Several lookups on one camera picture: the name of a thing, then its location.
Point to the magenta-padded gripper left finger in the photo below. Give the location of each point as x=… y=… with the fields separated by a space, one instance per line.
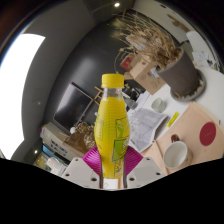
x=81 y=171

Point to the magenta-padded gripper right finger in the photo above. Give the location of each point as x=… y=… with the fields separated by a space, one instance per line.
x=143 y=171

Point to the yellow drink bottle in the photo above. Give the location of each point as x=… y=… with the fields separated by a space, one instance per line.
x=108 y=126

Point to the brown rock sculpture on board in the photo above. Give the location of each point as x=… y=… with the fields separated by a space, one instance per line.
x=83 y=136

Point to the cream ceramic mug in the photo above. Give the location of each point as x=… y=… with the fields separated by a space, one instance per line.
x=176 y=155

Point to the white shelf unit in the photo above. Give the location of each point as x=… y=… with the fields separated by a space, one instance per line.
x=56 y=141

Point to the printed newspaper sheet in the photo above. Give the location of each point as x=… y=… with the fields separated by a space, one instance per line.
x=146 y=128

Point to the yellow marker pen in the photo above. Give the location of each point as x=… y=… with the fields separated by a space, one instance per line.
x=173 y=119

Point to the small white cup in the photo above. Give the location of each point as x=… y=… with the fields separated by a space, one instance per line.
x=158 y=105

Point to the grey bottle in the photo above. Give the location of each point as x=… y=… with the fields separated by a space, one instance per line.
x=131 y=104

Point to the beige table mat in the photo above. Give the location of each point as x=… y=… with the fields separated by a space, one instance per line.
x=193 y=120

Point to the flat round red coaster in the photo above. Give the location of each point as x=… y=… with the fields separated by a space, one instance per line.
x=208 y=134

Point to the wooden easel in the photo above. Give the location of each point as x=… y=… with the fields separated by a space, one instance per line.
x=97 y=95

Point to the brown cardboard box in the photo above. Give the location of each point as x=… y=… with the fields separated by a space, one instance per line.
x=146 y=76

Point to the long ceiling light panel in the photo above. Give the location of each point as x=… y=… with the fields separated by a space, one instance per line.
x=16 y=93

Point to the dried plant in dark pot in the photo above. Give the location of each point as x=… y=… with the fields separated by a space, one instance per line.
x=180 y=75

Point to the red box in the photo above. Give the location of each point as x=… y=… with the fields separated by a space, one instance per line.
x=126 y=62

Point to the white plastic chair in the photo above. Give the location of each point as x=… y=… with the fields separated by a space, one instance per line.
x=200 y=41

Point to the wooden figure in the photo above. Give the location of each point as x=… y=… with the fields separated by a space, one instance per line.
x=180 y=22

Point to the round ceiling spotlights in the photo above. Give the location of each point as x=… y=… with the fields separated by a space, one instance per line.
x=116 y=4

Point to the black wall screen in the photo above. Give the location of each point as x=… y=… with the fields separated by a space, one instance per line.
x=71 y=108

